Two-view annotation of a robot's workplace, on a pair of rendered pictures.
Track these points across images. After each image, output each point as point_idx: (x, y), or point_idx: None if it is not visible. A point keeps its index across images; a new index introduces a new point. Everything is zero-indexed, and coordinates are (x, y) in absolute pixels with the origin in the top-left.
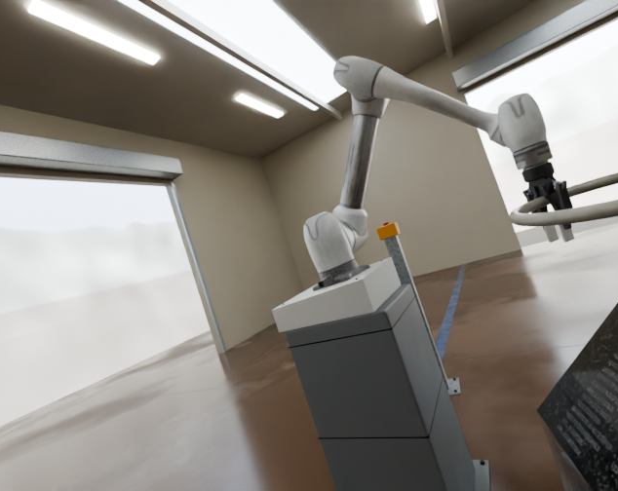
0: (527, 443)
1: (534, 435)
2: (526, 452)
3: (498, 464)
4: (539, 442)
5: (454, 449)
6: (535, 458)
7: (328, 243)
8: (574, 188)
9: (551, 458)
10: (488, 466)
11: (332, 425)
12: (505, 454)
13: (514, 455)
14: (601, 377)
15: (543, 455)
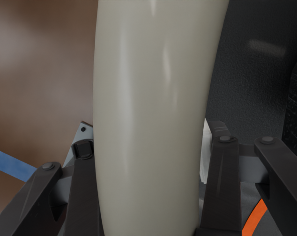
0: (66, 75)
1: (56, 62)
2: (78, 84)
3: (85, 114)
4: (68, 64)
5: None
6: (88, 81)
7: None
8: (218, 31)
9: (92, 69)
10: (88, 125)
11: None
12: (75, 102)
13: (78, 96)
14: None
15: (86, 73)
